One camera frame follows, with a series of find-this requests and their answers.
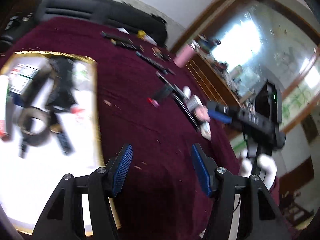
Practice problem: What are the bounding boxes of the black marker pink cap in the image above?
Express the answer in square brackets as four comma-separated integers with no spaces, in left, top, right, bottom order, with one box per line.
[147,84,174,107]

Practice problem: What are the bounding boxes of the black tape roll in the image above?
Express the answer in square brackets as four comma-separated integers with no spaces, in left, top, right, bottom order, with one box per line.
[17,107,50,146]

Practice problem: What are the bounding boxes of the clear ballpoint pen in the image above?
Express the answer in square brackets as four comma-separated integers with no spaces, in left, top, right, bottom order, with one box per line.
[156,71,184,97]

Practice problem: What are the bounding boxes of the black snack packet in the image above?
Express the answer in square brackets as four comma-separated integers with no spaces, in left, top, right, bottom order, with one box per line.
[46,56,76,113]

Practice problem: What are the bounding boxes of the white blue medicine box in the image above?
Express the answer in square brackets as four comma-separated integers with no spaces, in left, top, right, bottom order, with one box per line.
[8,63,41,97]

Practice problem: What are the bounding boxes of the white gloved right hand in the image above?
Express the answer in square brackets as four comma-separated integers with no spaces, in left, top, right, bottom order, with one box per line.
[239,150,277,190]

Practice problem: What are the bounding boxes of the flat white card box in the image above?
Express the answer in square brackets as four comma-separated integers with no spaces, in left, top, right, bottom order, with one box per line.
[200,121,212,140]

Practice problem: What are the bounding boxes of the long black marker white caps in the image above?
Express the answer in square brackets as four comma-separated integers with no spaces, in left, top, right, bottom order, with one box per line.
[172,94,200,132]

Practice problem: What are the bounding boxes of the wooden cabinet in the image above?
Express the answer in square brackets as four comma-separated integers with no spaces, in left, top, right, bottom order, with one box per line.
[185,53,245,107]

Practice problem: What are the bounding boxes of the pink plush toy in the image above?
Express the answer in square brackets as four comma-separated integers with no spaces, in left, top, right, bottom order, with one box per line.
[194,105,210,122]

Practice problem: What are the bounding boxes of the white barcode medicine box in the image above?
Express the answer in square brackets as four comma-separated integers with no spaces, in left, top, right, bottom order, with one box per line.
[185,95,202,112]

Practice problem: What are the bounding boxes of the small white bottle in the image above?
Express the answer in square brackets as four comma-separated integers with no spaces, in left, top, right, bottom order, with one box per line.
[183,86,191,99]

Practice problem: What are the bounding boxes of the burgundy bedspread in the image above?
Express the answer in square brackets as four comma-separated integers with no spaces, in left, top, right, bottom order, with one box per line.
[1,17,240,239]

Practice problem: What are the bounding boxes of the white gold-rimmed storage box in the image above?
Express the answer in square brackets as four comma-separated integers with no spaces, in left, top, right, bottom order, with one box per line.
[1,51,118,239]

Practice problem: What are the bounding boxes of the pink thermos bottle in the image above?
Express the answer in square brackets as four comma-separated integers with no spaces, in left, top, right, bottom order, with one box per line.
[173,44,196,68]

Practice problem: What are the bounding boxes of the black marker teal cap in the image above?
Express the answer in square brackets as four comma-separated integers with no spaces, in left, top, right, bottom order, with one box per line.
[136,51,168,75]

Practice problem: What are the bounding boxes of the key bunch black fob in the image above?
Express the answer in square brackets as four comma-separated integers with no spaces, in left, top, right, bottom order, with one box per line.
[151,47,172,62]

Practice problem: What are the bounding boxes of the black marker gold cap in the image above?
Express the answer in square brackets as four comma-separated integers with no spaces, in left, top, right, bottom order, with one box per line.
[111,39,144,52]

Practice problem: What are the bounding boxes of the thin black pen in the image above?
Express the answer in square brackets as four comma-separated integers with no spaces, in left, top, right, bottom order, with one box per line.
[101,31,133,44]

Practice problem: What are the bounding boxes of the yellow object on headboard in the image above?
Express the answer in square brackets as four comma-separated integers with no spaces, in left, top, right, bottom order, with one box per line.
[137,30,146,38]

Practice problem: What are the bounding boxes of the black leather headboard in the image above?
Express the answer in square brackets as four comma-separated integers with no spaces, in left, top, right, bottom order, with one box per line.
[34,0,168,47]

